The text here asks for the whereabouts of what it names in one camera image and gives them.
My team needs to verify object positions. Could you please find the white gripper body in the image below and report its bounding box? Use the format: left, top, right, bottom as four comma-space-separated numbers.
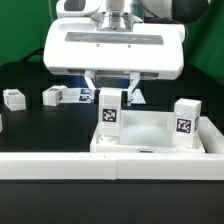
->
43, 0, 188, 81

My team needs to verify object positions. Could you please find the white fence bar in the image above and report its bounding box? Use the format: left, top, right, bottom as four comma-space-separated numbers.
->
0, 153, 224, 180
199, 117, 224, 154

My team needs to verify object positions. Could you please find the white right fence bar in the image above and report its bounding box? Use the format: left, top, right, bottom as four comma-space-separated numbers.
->
199, 117, 224, 154

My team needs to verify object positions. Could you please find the fiducial marker sheet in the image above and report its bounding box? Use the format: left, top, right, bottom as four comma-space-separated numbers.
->
61, 88, 146, 104

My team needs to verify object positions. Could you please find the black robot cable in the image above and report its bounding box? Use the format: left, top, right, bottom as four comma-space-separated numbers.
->
19, 46, 46, 64

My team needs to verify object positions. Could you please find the white front fence bar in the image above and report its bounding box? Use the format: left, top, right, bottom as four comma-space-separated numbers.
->
0, 153, 224, 180

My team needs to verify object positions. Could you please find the white square table top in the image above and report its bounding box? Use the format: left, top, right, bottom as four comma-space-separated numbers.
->
90, 110, 205, 153

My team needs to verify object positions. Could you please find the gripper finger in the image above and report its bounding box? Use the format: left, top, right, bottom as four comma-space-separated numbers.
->
121, 72, 140, 106
84, 70, 99, 104

